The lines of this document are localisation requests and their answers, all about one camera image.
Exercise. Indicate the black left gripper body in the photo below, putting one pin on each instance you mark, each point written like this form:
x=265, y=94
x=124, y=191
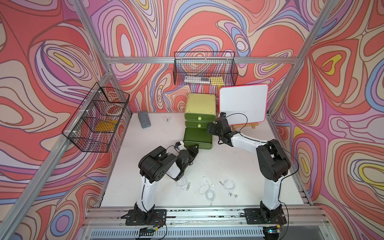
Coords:
x=192, y=155

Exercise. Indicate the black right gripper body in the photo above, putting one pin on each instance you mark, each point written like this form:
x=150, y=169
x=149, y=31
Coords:
x=214, y=130

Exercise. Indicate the white earphones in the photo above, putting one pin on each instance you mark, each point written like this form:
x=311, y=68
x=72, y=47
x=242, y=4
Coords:
x=229, y=185
x=207, y=189
x=183, y=183

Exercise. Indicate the green top drawer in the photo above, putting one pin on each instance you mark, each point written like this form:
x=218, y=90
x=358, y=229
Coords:
x=198, y=117

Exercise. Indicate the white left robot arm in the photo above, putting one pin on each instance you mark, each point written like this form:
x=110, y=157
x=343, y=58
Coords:
x=153, y=167

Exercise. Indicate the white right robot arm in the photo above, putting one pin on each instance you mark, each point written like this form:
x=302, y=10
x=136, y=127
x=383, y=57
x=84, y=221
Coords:
x=273, y=163

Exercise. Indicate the yellow pink drawer cabinet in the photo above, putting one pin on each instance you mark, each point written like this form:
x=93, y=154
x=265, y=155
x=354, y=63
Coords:
x=201, y=103

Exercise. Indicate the pink framed whiteboard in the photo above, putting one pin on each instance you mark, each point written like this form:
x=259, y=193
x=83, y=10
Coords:
x=244, y=104

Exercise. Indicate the wooden whiteboard easel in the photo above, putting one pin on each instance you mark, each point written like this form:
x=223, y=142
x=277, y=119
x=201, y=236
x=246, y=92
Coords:
x=240, y=126

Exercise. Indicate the grey felt eraser block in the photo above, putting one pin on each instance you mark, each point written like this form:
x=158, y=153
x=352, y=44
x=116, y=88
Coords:
x=144, y=119

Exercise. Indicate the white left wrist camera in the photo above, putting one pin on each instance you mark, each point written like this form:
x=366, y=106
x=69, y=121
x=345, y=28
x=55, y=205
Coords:
x=180, y=146

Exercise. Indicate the black wire basket back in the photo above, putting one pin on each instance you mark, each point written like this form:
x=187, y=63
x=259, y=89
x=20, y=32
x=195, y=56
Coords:
x=205, y=68

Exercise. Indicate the black wire basket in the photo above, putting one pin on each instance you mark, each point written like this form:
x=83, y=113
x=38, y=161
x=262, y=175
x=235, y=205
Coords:
x=93, y=127
x=205, y=68

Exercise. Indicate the black wire basket left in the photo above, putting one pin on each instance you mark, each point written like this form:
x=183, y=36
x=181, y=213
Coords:
x=93, y=127

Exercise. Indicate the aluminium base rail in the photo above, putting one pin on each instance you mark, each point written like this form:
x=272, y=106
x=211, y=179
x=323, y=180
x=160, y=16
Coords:
x=298, y=222

